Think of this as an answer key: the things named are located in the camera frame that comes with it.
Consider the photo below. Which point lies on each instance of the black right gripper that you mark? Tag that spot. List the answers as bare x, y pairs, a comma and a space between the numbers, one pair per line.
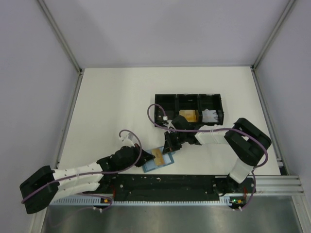
169, 146

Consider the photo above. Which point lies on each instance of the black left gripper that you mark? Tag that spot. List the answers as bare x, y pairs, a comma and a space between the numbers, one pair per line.
145, 156

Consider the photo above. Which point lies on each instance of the blue leather card holder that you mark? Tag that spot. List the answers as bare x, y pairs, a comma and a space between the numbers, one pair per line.
150, 165

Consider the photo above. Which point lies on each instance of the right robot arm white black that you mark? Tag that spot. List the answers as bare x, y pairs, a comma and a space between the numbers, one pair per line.
248, 142

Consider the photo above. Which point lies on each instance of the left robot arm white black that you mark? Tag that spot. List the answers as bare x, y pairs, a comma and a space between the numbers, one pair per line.
47, 185

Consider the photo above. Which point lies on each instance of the black VIP cards stack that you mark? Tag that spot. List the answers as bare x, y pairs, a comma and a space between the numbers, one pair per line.
170, 113

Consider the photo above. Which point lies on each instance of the gold cards stack in tray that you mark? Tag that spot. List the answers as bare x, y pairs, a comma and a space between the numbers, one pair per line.
189, 115

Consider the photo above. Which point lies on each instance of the silver cards stack in tray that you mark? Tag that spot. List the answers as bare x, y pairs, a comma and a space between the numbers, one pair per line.
209, 116

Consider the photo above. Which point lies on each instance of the black three-compartment tray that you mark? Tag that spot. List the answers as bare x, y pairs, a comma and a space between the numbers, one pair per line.
198, 102

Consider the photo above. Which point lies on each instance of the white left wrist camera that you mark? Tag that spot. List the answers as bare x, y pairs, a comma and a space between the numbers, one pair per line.
127, 139

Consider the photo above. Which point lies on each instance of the aluminium frame profile right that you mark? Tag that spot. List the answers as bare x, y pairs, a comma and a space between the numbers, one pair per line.
278, 186

